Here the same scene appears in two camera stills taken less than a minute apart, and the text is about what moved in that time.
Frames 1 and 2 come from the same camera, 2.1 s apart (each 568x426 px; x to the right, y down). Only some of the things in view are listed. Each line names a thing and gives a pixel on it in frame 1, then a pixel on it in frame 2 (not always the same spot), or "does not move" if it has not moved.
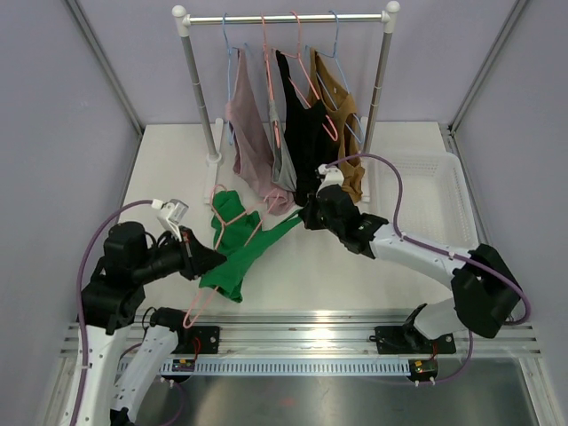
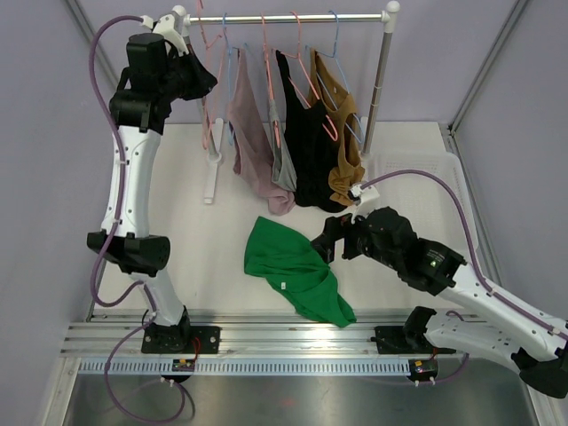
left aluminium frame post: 106,61 does not move
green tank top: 238,236 → 297,271
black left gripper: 196,259 → 201,80
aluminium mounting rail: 319,333 does not move
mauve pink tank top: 249,119 does not move
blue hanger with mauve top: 232,130 does not move
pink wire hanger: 193,316 → 206,137
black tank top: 311,134 does not move
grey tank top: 281,168 does not move
